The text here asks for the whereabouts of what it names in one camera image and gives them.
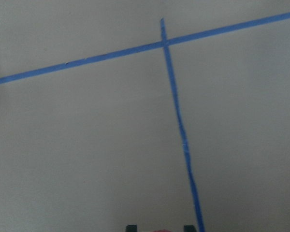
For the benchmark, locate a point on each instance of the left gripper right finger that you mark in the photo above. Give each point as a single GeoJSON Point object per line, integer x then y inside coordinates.
{"type": "Point", "coordinates": [188, 228]}

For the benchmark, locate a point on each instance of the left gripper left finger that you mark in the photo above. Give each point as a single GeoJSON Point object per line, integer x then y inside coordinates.
{"type": "Point", "coordinates": [131, 228]}

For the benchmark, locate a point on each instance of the red strawberry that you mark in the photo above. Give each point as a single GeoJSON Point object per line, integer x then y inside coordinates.
{"type": "Point", "coordinates": [162, 230]}

